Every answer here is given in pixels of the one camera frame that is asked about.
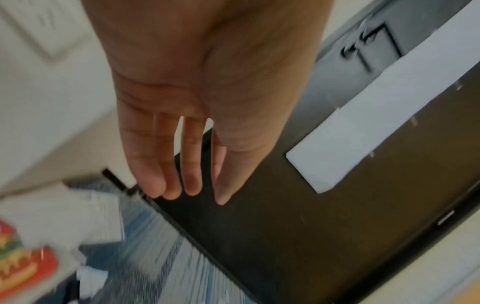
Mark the person's left hand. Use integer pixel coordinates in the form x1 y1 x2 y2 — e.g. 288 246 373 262
80 0 335 206

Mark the white panelled door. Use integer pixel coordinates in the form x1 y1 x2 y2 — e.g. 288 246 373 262
0 0 117 191

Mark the blue striped cloth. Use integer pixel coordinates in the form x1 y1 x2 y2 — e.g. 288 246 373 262
56 176 260 304

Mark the white paper packet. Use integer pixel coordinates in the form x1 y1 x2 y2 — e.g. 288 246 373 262
0 181 126 265

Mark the white paper strip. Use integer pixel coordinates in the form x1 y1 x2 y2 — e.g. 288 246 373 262
286 0 480 194

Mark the small white crumpled paper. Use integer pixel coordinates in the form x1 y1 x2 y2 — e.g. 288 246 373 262
76 265 108 299

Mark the colourful burger print packet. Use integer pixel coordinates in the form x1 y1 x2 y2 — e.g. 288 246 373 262
0 219 60 300

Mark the black metal bracket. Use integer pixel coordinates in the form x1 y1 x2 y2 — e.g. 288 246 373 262
340 19 404 72

